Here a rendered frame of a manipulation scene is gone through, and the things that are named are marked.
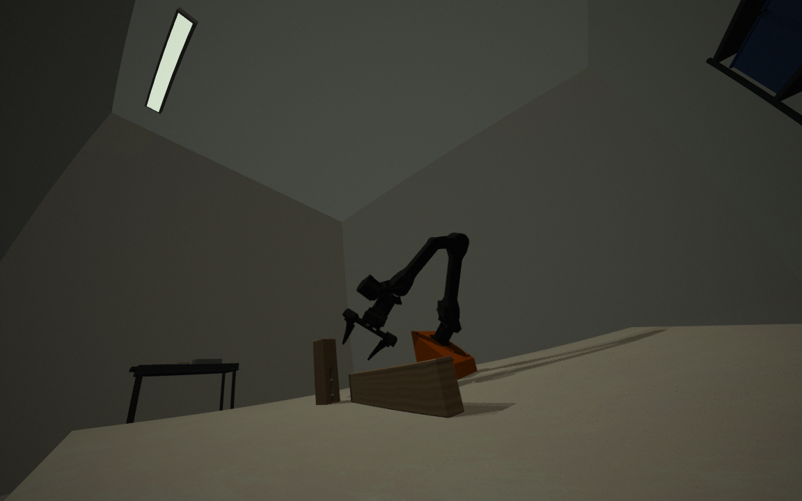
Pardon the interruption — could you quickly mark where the dark brown wooden post with slot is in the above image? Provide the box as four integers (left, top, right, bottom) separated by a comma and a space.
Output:
313, 339, 340, 405

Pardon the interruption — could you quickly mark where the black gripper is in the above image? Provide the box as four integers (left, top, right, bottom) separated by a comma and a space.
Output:
342, 304, 397, 360

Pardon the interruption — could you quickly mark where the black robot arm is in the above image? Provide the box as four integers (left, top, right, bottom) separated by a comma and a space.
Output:
356, 232, 469, 347

